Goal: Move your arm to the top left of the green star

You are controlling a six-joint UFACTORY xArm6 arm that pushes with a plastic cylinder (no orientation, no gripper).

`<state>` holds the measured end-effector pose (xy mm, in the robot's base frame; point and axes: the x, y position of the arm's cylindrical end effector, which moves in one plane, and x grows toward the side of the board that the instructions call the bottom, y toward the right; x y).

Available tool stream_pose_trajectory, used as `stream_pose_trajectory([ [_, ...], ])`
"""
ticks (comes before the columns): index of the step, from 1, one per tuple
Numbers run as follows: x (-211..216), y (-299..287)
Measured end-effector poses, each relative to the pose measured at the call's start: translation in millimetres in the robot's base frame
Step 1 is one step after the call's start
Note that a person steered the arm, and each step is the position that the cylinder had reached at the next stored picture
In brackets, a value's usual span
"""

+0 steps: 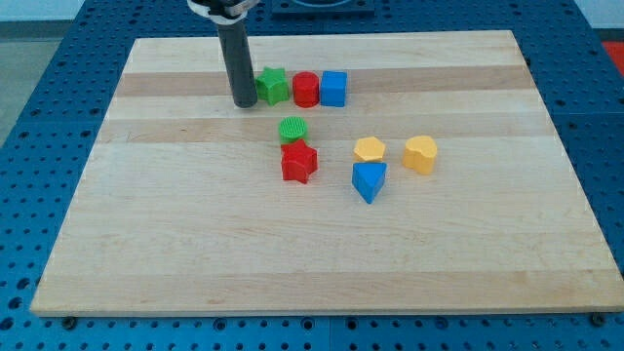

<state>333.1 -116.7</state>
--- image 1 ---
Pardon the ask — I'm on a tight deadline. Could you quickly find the yellow heart block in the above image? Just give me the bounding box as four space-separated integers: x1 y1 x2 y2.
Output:
402 136 438 175

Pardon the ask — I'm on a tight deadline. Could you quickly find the green ribbed cylinder block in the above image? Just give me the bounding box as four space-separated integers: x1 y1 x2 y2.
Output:
278 116 308 144

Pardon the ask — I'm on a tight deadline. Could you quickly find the blue triangle block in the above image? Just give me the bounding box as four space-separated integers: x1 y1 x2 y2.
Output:
352 163 387 204

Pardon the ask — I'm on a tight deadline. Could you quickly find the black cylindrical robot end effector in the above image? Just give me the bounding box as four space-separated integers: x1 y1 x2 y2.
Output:
216 20 258 108

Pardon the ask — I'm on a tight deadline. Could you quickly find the red cylinder block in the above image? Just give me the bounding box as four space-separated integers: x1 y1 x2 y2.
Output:
292 71 320 108

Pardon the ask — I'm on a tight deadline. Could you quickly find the light wooden board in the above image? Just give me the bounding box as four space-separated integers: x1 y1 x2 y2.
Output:
31 30 623 317

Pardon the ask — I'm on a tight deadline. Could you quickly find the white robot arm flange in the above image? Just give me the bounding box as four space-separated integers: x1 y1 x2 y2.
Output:
187 0 259 25

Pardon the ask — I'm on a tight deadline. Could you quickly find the red star block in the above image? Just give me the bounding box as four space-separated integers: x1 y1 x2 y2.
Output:
281 139 318 183

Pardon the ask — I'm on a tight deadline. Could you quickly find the green star block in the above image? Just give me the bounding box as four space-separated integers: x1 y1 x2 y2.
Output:
255 66 290 106

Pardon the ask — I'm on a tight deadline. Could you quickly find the blue cube block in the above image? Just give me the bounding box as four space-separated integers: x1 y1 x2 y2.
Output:
320 71 347 107

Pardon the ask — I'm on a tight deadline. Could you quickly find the yellow hexagon block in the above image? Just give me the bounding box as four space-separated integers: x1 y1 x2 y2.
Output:
353 136 386 163

